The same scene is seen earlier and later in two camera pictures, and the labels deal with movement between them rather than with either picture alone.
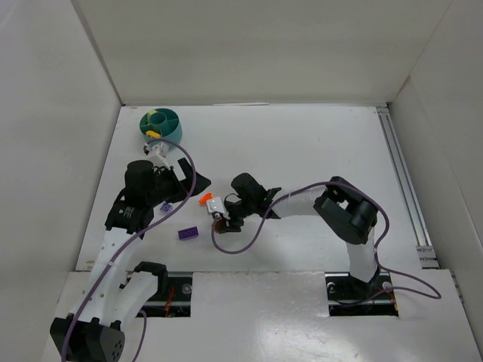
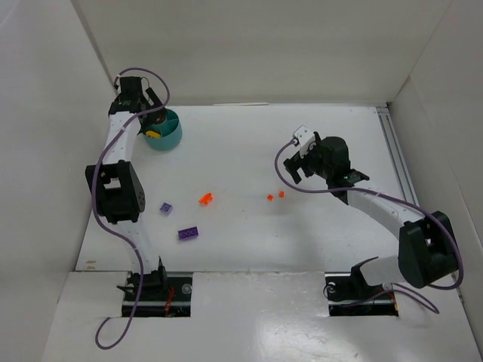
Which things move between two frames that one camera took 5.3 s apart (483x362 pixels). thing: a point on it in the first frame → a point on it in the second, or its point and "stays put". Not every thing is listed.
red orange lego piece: (203, 200) stays put
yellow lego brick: (152, 134) stays put
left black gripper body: (185, 177) → (152, 111)
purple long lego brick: (188, 233) stays put
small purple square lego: (166, 207) stays put
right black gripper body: (232, 213) → (302, 162)
